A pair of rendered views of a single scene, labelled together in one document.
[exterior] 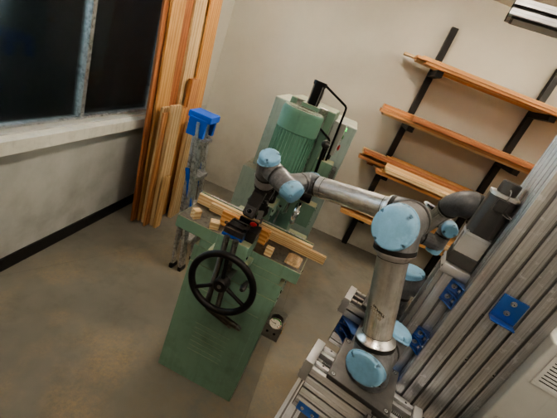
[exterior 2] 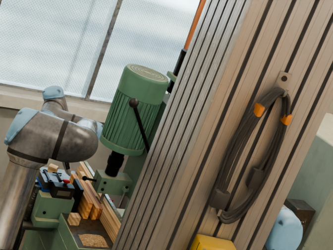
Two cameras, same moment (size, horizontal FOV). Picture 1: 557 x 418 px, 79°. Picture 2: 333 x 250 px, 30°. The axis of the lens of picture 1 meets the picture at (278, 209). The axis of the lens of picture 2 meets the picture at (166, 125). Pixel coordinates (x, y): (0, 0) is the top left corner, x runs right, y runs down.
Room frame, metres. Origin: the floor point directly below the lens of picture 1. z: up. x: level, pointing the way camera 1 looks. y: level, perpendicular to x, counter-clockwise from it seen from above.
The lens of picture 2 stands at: (0.13, -1.77, 2.04)
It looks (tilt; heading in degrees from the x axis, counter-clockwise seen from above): 17 degrees down; 51
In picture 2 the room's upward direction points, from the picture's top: 21 degrees clockwise
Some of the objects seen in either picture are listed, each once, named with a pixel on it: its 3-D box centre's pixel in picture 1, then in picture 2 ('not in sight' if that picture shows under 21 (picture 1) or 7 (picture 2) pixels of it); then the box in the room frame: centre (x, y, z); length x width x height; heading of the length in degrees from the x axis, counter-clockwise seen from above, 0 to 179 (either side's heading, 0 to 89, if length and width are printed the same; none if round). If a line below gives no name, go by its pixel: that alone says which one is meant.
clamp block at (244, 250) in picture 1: (236, 243); (50, 199); (1.24, 0.11, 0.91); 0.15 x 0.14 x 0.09; 83
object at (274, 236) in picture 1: (266, 232); (101, 213); (1.42, 0.01, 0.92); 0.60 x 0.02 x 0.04; 83
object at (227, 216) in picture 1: (244, 226); (79, 195); (1.36, 0.11, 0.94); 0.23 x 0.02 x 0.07; 83
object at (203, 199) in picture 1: (254, 223); (100, 202); (1.45, 0.08, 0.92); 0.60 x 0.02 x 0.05; 83
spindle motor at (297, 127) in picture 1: (291, 144); (134, 109); (1.43, 0.05, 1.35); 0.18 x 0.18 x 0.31
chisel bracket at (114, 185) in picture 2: (267, 208); (111, 184); (1.45, 0.05, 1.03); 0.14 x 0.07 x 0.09; 173
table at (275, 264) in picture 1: (240, 243); (67, 211); (1.33, 0.10, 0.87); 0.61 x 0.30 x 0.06; 83
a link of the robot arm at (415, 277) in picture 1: (407, 279); not in sight; (1.40, -0.67, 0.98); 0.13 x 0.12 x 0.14; 85
